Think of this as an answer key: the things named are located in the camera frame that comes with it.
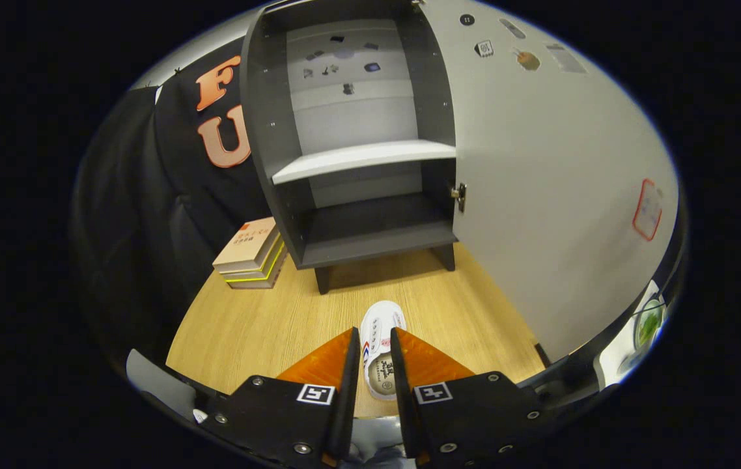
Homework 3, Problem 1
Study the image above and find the black backdrop cloth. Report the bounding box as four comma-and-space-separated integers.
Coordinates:
71, 49, 293, 365

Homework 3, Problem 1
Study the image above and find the white shoe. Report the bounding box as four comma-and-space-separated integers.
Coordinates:
359, 300, 407, 401

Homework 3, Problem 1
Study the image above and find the white cabinet shelf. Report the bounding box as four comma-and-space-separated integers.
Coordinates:
272, 139, 457, 186

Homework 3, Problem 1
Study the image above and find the white sheet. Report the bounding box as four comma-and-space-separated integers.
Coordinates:
595, 280, 667, 391

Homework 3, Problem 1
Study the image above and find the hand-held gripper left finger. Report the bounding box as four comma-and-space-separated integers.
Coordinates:
204, 327, 361, 469

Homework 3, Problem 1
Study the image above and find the green round object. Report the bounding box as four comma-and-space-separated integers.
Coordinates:
633, 298, 667, 352

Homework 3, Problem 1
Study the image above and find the light grey board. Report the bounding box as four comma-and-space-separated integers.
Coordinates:
126, 348, 197, 423

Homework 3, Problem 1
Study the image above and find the yellow edged book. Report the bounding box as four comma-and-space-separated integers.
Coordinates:
223, 241, 288, 290

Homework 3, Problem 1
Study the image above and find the beige cover book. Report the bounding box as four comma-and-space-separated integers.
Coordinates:
212, 217, 279, 274

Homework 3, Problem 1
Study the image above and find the dark grey shoe cabinet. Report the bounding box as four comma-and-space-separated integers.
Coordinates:
240, 0, 459, 295

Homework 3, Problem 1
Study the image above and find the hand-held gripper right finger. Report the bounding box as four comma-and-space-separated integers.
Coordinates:
389, 327, 551, 468

